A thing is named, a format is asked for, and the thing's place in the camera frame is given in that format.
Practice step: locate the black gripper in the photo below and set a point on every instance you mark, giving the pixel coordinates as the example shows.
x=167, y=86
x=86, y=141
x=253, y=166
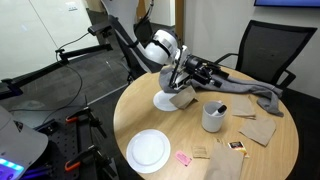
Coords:
x=198, y=70

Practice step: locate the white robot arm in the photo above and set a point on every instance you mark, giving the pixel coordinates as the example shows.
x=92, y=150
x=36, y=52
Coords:
x=160, y=48

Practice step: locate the white ceramic mug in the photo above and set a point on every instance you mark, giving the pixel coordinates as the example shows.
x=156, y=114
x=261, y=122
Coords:
x=211, y=121

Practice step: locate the grey hooded sweatshirt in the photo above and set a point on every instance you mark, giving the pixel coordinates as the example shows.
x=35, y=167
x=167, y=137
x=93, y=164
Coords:
x=246, y=88

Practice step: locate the black mesh office chair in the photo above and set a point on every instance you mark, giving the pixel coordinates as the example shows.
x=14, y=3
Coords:
x=266, y=46

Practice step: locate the white round plate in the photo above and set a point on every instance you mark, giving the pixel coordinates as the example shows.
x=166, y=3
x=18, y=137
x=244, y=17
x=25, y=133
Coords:
x=148, y=150
x=161, y=101

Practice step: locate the orange black sauce packet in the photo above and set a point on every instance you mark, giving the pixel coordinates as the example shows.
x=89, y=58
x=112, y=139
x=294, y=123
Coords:
x=237, y=146

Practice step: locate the small brown paper packet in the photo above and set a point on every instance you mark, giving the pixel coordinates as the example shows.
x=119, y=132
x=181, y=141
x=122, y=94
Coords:
x=200, y=151

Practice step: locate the pink paper packet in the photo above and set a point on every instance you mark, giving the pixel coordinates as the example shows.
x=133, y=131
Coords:
x=183, y=158

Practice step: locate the black perforated mounting board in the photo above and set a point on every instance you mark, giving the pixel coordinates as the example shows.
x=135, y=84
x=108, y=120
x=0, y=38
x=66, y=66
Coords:
x=63, y=146

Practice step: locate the grey domed device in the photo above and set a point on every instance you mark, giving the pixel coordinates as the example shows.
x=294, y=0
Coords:
x=20, y=143

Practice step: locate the wooden door frame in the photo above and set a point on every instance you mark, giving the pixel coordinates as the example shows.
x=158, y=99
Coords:
x=179, y=16

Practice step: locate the wall mounted screen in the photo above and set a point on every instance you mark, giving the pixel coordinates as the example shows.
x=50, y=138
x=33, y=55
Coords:
x=286, y=2

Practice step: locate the black camera on stand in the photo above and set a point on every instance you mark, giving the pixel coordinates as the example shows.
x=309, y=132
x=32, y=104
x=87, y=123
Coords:
x=100, y=29

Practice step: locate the black camera boom stand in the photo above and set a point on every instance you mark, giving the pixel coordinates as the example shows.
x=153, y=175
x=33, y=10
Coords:
x=83, y=51

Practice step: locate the white wall switch plate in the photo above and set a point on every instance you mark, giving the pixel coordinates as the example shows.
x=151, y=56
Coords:
x=71, y=6

